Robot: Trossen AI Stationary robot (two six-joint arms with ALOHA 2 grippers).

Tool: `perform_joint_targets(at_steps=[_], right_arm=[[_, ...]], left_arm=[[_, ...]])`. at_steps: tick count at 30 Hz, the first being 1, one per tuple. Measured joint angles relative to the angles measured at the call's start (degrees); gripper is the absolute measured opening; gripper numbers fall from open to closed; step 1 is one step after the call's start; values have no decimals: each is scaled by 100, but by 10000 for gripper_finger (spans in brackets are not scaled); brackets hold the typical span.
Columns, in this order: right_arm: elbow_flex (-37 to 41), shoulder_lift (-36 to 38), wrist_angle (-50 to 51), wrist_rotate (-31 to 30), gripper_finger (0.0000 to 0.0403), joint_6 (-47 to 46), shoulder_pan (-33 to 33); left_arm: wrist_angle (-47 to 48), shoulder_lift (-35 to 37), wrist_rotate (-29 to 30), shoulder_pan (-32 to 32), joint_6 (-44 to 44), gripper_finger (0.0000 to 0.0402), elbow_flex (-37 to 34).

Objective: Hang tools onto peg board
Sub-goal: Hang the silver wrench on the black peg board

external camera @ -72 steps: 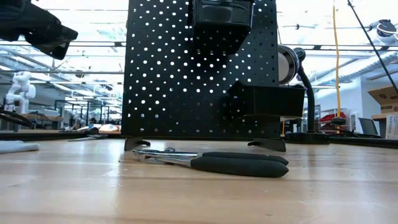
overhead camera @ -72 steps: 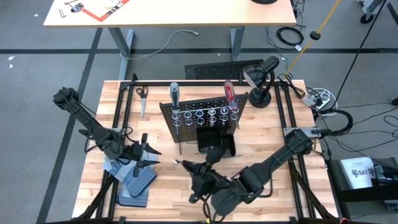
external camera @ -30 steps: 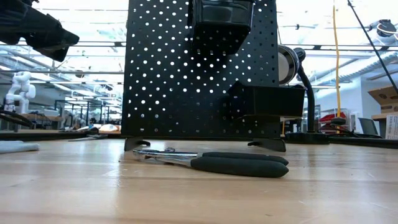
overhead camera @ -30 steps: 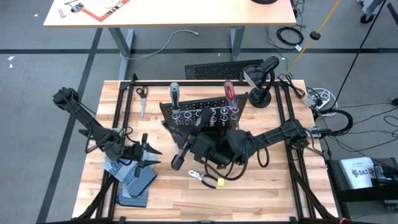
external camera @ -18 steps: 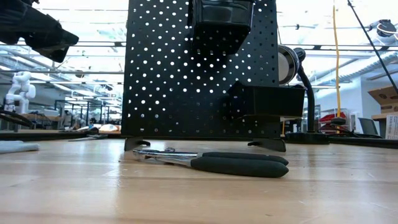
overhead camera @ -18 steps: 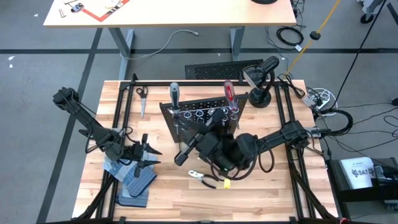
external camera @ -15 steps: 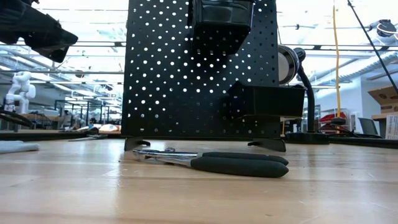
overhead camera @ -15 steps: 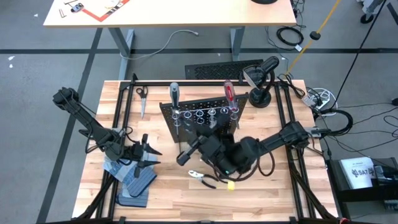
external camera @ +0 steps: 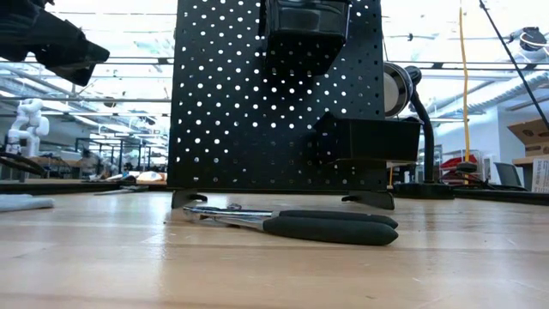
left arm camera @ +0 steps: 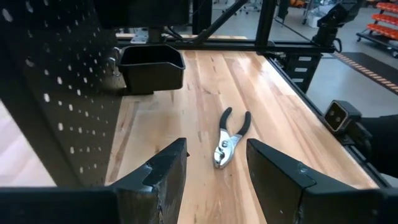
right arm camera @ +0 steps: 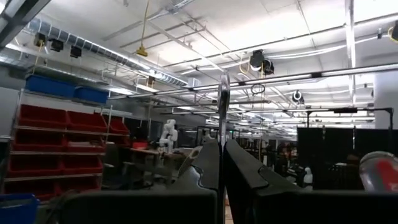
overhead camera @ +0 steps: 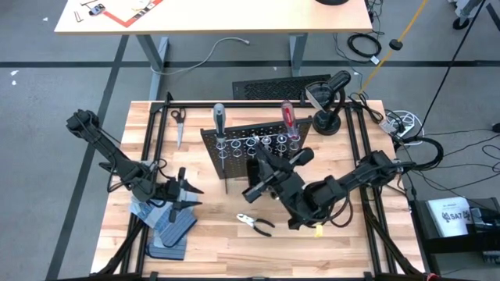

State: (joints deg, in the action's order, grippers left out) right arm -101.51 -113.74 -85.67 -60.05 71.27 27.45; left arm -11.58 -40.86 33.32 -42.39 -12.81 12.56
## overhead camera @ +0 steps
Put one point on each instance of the black metal pegboard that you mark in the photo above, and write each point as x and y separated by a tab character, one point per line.
213	156

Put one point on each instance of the small handheld device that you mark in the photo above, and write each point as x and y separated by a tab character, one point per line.
97	9

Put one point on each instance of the striped grey blue work glove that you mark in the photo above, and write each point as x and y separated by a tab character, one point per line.
177	230
168	253

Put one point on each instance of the light wooden desk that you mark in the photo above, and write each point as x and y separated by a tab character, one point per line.
234	15

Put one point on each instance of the yellow tape marker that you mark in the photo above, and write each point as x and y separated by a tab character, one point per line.
318	231

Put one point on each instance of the white power strip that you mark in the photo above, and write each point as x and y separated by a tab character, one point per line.
390	125

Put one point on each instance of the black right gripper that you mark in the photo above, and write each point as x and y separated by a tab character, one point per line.
287	179

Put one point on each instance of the white mat with orange border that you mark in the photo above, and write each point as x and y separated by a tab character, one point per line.
125	11

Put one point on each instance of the hex keys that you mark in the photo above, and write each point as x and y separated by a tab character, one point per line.
78	17

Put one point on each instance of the pink tape band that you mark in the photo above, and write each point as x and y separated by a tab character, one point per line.
431	277

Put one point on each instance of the white printed booklet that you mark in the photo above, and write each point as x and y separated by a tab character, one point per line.
449	216

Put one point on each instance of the black equipment box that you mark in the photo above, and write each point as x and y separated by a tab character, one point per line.
449	250

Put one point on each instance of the black round object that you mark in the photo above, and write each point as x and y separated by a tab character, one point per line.
332	2

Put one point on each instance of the black aluminium table frame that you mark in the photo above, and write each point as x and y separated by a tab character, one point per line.
203	104

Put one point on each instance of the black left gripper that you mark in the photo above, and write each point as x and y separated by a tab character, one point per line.
176	193

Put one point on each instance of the thin black pole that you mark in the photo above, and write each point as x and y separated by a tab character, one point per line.
456	58

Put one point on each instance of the chair base with caster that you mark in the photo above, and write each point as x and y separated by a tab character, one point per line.
461	21

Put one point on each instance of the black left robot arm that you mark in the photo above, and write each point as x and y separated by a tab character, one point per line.
113	156

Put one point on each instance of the black vented computer case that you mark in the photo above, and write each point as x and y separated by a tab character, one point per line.
273	87

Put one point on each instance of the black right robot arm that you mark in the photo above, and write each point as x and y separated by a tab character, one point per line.
351	179

